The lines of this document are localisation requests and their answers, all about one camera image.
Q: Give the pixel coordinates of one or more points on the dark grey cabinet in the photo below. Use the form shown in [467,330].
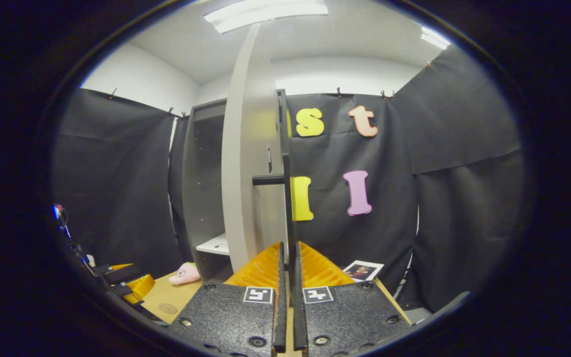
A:
[201,198]

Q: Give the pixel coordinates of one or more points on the white and blue equipment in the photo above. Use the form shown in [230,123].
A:
[65,223]

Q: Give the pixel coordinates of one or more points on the small ceiling light panel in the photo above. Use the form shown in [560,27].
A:
[434,37]

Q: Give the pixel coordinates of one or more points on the beige cabinet door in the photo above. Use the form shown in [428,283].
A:
[246,148]

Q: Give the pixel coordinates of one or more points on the round wooden coaster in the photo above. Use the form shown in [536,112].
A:
[168,308]

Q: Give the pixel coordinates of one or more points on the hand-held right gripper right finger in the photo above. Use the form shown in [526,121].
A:
[299,317]

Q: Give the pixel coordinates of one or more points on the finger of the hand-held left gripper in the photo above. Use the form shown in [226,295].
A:
[142,287]

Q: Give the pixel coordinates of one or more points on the black backdrop cloth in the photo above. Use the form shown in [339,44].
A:
[439,198]

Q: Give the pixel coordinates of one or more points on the white cover book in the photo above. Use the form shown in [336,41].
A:
[362,270]

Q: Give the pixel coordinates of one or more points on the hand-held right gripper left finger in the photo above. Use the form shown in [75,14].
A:
[280,307]

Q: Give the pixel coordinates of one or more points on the white cabinet shelf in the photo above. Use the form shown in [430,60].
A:
[216,245]

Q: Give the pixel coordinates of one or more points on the pink plush toy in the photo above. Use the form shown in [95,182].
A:
[185,273]

